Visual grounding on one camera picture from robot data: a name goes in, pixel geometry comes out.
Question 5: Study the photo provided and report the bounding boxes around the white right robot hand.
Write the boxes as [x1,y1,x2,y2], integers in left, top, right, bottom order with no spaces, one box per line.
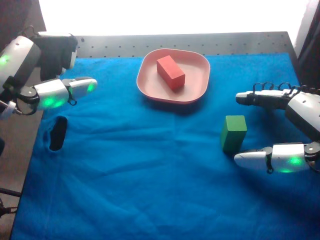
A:
[233,81,320,175]

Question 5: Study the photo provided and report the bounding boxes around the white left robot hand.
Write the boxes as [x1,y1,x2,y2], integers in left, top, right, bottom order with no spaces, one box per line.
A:
[0,31,98,116]

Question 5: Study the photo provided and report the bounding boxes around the green rectangular block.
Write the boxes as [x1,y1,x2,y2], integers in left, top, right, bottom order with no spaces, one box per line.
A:
[219,115,248,154]

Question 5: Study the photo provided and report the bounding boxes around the red rectangular block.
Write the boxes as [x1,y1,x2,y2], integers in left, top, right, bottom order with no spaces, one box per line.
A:
[156,55,186,91]

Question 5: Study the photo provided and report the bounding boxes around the pink square plate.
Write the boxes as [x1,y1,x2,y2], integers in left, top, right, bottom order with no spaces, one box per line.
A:
[136,48,211,105]

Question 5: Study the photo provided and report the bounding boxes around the small black oblong object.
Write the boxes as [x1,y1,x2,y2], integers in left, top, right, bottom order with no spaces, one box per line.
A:
[48,115,68,152]

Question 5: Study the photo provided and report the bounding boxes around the black stand legs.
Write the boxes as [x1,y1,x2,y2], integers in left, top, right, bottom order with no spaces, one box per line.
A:
[0,187,23,219]

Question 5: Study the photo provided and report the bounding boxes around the blue table cloth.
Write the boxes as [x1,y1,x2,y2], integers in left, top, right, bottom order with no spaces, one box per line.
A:
[11,52,320,240]

